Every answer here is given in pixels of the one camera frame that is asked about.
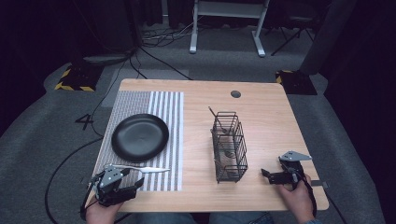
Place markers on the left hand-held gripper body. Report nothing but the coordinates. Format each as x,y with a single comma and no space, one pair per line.
110,183

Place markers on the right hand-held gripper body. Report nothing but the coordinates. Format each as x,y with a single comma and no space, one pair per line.
291,174

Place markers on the silver table knife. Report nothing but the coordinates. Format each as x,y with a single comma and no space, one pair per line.
146,169

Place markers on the person's right hand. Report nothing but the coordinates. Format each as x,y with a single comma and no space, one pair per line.
295,199

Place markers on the person's left hand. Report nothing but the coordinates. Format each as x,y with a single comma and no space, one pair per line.
101,214

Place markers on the grey table edge tab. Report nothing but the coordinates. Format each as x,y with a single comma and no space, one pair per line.
320,184

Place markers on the black round plate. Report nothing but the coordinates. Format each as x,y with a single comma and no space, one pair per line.
140,137

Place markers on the grey white striped placemat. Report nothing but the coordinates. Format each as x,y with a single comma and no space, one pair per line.
174,124

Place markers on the dark metal utensil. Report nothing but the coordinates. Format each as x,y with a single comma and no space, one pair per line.
218,119

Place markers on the black yellow striped floor base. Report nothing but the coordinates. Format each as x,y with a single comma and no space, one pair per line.
79,79
295,82

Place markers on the black tripod stand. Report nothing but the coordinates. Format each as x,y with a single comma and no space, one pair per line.
295,29

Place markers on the white desk frame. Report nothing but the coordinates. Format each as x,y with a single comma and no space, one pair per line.
229,9

